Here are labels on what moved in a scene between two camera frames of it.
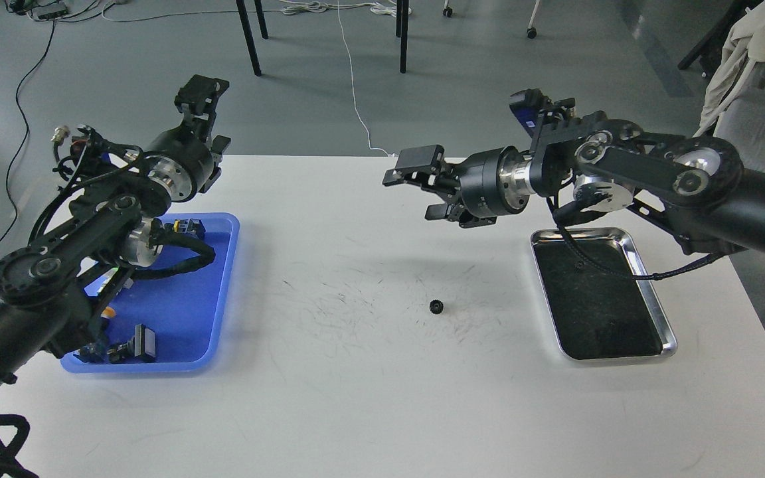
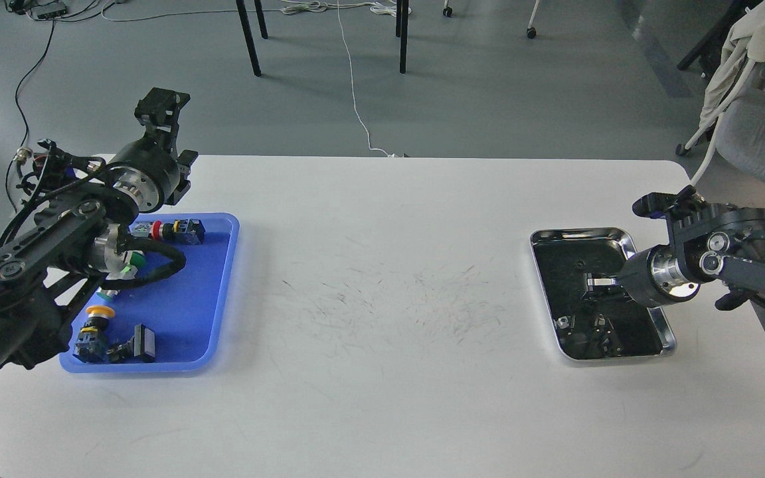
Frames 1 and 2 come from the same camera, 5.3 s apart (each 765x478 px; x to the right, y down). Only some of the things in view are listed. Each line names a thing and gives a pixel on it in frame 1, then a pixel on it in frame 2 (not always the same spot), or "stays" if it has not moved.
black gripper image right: [490, 184] -> [653, 278]
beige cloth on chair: [750, 40] stays
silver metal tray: [595, 315] stays
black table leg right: [402, 25] stays
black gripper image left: [180, 158] -> [147, 171]
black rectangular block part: [141, 346] stays
